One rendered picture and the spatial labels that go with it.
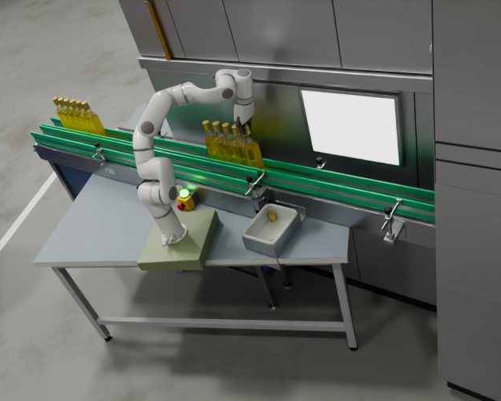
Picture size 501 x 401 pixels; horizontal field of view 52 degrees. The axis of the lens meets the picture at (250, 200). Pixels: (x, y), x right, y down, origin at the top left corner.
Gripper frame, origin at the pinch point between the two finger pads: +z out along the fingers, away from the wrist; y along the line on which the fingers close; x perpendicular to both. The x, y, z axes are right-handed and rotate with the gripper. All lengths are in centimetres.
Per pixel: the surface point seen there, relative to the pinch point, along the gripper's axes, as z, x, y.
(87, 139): 53, -111, 6
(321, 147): 6.4, 32.2, -12.5
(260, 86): -14.8, 0.4, -12.2
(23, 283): 161, -152, 68
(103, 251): 55, -45, 61
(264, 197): 26.9, 16.5, 10.6
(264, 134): 12.1, 2.3, -12.2
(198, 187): 35.6, -19.2, 15.2
